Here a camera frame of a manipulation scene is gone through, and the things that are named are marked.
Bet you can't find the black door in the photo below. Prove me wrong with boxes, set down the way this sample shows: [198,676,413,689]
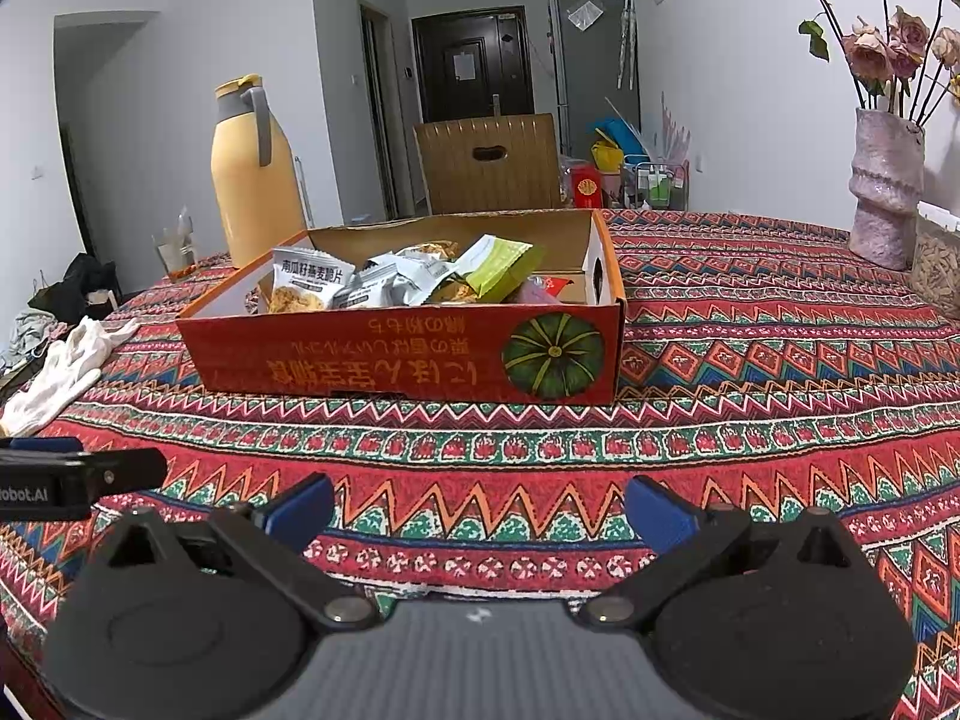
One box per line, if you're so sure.
[411,7,535,125]

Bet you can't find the silver white snack packet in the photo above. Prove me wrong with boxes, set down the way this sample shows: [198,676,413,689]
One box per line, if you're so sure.
[367,251,451,293]

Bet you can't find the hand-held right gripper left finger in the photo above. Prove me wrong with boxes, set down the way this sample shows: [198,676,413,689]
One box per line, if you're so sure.
[82,472,380,632]

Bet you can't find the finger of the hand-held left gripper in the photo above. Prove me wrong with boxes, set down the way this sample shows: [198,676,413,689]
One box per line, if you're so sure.
[0,436,168,500]

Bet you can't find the red bag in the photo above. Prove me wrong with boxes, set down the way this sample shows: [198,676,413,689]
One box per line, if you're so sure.
[570,165,605,209]

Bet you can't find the pink snack packet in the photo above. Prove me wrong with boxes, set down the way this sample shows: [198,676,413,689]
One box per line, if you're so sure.
[514,276,563,305]

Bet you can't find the wooden chair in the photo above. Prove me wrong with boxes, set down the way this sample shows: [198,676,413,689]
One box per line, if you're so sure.
[414,112,563,216]

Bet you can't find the glass cup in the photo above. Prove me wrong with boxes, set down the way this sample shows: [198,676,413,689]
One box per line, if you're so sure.
[152,208,197,284]

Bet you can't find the red cardboard box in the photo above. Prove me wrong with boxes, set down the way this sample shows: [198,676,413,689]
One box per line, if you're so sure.
[176,208,627,406]

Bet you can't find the dried pink flower bouquet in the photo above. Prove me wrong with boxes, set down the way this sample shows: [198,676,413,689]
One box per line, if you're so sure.
[766,0,960,125]

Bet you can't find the grey refrigerator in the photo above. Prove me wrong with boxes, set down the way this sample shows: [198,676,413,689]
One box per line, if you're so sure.
[549,0,642,158]

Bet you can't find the white folded umbrella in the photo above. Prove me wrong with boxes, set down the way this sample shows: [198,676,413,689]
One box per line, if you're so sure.
[616,0,638,91]

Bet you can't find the yellow thermos jug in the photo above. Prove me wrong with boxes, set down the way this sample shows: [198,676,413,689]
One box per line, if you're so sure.
[210,73,308,269]

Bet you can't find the white knit glove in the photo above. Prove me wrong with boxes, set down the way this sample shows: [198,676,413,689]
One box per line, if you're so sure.
[66,316,141,365]
[0,345,104,437]

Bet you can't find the wire rack with bottles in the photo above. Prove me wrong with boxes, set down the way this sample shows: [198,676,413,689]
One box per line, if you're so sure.
[621,154,689,211]

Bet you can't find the lime green snack packet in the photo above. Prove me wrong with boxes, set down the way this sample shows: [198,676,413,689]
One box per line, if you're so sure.
[454,234,545,301]

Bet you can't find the pink textured vase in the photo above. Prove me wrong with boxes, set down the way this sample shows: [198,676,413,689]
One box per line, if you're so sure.
[847,109,926,271]

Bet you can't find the clear container of seeds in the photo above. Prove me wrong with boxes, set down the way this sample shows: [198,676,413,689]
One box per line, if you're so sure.
[910,201,960,316]

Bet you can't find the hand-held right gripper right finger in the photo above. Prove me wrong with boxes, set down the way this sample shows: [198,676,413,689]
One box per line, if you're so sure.
[576,474,875,632]

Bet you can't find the grey cloth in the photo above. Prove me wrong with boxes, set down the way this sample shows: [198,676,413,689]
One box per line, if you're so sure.
[0,307,57,368]

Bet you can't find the blue plastic dustpan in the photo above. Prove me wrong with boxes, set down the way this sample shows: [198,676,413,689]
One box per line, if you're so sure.
[589,116,642,158]

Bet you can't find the pile of white cracker packets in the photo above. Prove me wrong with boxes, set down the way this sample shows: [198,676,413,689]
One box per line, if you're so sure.
[268,246,410,314]

